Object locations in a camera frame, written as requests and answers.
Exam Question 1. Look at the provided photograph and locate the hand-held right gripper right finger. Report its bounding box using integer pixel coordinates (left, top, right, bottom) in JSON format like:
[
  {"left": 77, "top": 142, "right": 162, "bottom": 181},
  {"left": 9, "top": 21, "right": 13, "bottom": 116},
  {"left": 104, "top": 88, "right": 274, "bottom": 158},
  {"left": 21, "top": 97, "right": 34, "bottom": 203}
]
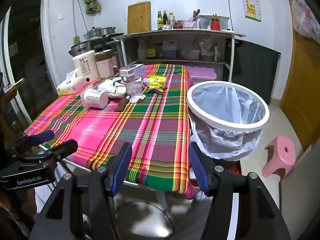
[{"left": 188, "top": 142, "right": 292, "bottom": 240}]

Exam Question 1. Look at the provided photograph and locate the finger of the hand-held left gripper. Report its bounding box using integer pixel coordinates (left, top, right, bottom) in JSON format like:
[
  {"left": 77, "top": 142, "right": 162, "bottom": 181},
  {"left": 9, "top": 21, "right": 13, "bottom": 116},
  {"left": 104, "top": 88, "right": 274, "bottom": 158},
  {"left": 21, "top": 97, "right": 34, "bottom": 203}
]
[
  {"left": 15, "top": 139, "right": 78, "bottom": 162},
  {"left": 13, "top": 130, "right": 55, "bottom": 153}
]

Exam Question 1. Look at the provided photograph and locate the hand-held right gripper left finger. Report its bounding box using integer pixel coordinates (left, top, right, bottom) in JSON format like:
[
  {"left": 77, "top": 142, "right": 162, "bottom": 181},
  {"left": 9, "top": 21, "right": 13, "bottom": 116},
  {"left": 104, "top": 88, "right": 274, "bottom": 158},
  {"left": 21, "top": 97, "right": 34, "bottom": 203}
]
[{"left": 29, "top": 142, "right": 133, "bottom": 240}]

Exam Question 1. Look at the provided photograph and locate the white round trash bin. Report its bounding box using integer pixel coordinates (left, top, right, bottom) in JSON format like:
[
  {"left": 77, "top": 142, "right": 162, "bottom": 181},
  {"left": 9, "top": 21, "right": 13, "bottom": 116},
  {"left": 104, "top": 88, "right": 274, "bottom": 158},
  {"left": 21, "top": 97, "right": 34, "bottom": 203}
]
[{"left": 186, "top": 81, "right": 270, "bottom": 162}]

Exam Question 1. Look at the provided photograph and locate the long dark brown wrapper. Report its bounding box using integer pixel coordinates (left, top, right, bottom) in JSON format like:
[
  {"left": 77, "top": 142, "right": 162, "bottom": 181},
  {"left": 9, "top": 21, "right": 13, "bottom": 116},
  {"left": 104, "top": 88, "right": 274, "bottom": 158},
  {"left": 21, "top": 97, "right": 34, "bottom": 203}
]
[{"left": 114, "top": 96, "right": 130, "bottom": 112}]

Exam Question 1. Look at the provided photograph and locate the white drink carton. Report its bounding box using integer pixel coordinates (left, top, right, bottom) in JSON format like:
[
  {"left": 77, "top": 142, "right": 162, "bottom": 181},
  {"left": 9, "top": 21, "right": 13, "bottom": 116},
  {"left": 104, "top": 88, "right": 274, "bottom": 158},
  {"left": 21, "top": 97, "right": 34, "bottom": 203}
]
[{"left": 97, "top": 79, "right": 127, "bottom": 98}]

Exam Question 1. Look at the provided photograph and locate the clear plastic bin liner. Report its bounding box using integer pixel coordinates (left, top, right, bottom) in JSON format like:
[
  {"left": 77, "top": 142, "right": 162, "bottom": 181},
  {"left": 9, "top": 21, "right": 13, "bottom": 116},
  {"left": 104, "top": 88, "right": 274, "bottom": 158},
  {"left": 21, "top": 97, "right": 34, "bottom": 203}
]
[{"left": 189, "top": 84, "right": 265, "bottom": 162}]

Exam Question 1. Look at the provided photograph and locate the yellow snack packet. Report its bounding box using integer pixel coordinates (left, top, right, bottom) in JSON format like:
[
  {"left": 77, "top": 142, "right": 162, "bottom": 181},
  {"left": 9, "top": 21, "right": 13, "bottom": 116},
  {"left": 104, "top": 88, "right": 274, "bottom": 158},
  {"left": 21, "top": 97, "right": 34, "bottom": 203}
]
[{"left": 147, "top": 75, "right": 167, "bottom": 92}]

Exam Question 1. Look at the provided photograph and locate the pink green plaid tablecloth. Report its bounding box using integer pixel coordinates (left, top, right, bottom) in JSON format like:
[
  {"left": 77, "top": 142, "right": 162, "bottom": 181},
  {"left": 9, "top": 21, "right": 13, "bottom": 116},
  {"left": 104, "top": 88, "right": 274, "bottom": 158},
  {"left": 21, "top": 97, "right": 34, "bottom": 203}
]
[{"left": 24, "top": 64, "right": 200, "bottom": 200}]

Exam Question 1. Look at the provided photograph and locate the white paper cup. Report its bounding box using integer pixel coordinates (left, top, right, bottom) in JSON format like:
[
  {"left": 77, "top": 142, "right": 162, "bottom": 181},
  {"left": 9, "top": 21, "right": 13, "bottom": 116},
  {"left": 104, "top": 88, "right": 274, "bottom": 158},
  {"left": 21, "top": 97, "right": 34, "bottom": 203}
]
[{"left": 80, "top": 84, "right": 109, "bottom": 110}]

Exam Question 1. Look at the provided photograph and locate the white tissue pack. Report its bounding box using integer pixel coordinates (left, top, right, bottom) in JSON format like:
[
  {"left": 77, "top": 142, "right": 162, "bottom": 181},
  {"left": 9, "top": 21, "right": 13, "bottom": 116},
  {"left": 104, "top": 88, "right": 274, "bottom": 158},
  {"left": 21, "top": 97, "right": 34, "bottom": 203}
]
[{"left": 56, "top": 69, "right": 88, "bottom": 97}]

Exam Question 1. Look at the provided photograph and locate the white peel-off lid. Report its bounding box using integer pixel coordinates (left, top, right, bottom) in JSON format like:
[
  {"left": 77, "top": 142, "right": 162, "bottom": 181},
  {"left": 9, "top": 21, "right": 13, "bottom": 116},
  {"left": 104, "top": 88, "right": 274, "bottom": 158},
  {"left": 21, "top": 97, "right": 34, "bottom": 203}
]
[{"left": 129, "top": 94, "right": 147, "bottom": 103}]

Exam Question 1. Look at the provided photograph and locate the white lotion bottle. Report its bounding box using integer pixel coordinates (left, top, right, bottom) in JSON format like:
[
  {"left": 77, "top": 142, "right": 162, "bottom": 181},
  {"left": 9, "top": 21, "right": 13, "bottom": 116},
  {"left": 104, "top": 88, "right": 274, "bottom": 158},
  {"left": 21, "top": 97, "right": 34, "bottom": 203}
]
[{"left": 72, "top": 50, "right": 100, "bottom": 83}]

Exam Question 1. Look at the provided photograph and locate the pink plastic stool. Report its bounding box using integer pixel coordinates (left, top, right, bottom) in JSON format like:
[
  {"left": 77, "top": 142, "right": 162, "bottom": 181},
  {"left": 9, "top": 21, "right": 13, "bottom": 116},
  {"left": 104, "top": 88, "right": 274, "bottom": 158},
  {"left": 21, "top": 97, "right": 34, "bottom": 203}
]
[{"left": 262, "top": 135, "right": 296, "bottom": 179}]

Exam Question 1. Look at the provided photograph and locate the pink cup with brown lid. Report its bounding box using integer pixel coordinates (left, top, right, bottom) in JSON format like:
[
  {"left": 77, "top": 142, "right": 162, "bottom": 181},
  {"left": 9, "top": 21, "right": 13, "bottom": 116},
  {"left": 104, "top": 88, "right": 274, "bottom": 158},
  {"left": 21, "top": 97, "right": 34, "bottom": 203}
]
[{"left": 94, "top": 49, "right": 115, "bottom": 78}]

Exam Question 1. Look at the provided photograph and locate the black electric cooker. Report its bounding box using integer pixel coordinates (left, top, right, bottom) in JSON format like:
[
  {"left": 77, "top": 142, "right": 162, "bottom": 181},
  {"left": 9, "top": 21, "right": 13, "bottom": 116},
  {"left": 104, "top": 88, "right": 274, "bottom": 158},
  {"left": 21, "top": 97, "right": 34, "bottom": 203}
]
[{"left": 69, "top": 39, "right": 107, "bottom": 57}]

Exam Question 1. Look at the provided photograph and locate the pink lid storage box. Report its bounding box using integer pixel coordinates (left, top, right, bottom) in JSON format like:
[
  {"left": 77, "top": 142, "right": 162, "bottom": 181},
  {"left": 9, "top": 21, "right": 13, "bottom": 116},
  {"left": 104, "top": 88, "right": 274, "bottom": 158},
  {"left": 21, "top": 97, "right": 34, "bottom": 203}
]
[{"left": 186, "top": 66, "right": 217, "bottom": 85}]

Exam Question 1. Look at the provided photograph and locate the white appliance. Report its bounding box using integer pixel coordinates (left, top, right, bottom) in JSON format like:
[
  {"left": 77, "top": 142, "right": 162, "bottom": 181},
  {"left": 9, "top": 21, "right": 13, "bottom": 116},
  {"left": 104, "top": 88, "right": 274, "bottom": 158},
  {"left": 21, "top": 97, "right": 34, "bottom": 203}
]
[{"left": 280, "top": 145, "right": 320, "bottom": 240}]

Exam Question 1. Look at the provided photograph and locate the pink shelf container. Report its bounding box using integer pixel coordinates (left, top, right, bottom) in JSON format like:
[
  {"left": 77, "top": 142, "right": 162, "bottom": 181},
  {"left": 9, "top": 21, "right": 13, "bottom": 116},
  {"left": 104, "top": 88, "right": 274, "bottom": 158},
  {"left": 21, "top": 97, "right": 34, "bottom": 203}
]
[{"left": 186, "top": 49, "right": 200, "bottom": 60}]

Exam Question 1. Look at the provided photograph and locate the black folding cot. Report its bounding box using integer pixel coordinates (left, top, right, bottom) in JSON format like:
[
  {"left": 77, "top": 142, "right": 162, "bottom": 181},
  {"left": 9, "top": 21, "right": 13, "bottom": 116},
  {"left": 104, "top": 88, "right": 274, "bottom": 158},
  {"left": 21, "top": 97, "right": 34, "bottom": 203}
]
[{"left": 225, "top": 39, "right": 282, "bottom": 105}]

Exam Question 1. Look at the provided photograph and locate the yellow label oil bottle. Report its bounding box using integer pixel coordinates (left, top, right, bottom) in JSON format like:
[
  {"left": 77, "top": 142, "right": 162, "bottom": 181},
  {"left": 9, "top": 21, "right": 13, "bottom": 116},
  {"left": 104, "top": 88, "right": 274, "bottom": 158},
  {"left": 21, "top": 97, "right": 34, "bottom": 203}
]
[{"left": 146, "top": 39, "right": 157, "bottom": 59}]

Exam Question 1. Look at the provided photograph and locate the steel pot with lid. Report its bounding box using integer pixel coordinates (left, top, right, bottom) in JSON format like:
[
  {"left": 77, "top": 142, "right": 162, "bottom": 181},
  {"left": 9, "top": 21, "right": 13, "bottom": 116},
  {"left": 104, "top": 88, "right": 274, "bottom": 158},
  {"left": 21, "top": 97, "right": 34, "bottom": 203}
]
[{"left": 99, "top": 26, "right": 117, "bottom": 36}]

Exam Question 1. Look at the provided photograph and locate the bundle of plastic bags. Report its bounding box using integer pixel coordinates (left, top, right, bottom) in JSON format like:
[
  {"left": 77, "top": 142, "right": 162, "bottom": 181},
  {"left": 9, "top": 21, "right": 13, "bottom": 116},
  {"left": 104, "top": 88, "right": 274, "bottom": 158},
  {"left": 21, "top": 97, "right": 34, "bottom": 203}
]
[{"left": 199, "top": 39, "right": 222, "bottom": 62}]

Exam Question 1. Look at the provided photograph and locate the purple liquid jug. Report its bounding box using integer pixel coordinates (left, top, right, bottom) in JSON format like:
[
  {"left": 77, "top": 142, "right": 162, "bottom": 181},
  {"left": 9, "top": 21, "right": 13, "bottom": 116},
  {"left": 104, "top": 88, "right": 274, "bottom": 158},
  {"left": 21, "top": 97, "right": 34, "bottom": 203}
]
[{"left": 162, "top": 40, "right": 178, "bottom": 59}]

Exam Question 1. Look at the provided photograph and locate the white shelf counter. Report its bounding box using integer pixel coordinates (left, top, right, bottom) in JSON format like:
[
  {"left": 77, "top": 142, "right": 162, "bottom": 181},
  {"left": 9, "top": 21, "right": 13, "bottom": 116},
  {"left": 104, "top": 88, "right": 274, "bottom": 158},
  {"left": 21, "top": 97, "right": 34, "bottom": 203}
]
[{"left": 112, "top": 28, "right": 247, "bottom": 78}]

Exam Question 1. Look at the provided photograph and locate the yellow wooden door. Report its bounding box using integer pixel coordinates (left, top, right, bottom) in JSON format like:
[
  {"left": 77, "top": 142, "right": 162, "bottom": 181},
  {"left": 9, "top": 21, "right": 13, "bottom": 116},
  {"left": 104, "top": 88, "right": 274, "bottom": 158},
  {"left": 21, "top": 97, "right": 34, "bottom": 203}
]
[{"left": 280, "top": 0, "right": 320, "bottom": 150}]

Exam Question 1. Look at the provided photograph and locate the red kettle bottle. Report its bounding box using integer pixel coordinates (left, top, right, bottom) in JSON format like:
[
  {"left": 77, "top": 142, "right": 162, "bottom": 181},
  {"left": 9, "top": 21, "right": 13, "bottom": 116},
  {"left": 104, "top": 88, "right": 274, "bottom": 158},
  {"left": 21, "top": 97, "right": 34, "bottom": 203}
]
[{"left": 210, "top": 14, "right": 221, "bottom": 31}]

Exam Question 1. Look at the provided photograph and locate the wooden cutting board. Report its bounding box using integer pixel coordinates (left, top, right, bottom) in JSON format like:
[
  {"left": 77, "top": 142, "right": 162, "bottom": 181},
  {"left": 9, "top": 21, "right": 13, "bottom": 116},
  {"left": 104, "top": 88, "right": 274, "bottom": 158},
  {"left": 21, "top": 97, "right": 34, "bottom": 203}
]
[{"left": 127, "top": 1, "right": 151, "bottom": 34}]

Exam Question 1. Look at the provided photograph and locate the clear storage box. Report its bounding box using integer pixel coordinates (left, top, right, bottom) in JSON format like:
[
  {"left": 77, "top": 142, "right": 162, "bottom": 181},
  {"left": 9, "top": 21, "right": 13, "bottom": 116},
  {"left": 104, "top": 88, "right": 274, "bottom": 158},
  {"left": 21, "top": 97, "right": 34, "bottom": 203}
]
[{"left": 197, "top": 14, "right": 230, "bottom": 30}]

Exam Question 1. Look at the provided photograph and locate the giraffe height chart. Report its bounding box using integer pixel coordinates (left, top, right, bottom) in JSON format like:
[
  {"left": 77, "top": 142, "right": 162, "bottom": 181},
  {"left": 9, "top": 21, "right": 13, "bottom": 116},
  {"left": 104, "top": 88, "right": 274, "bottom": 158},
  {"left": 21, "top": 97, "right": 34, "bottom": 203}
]
[{"left": 239, "top": 0, "right": 262, "bottom": 22}]

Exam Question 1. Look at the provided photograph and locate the hanging plastic bag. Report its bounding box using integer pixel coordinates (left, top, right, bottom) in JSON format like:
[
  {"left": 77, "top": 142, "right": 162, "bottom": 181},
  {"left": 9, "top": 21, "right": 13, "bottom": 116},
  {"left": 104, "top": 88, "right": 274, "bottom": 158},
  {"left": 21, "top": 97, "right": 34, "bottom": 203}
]
[{"left": 291, "top": 0, "right": 320, "bottom": 39}]

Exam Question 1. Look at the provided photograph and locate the black floor cable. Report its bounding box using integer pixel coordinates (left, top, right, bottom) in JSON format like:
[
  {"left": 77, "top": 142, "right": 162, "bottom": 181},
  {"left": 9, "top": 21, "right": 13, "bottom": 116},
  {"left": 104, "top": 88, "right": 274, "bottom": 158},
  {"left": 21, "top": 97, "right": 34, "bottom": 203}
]
[{"left": 114, "top": 200, "right": 175, "bottom": 235}]

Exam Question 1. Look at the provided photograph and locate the white wall cable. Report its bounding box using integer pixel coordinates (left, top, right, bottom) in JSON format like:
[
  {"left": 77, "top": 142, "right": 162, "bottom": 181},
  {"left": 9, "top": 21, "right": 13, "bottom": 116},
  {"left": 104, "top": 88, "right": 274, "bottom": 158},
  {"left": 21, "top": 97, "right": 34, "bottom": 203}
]
[{"left": 72, "top": 0, "right": 80, "bottom": 37}]

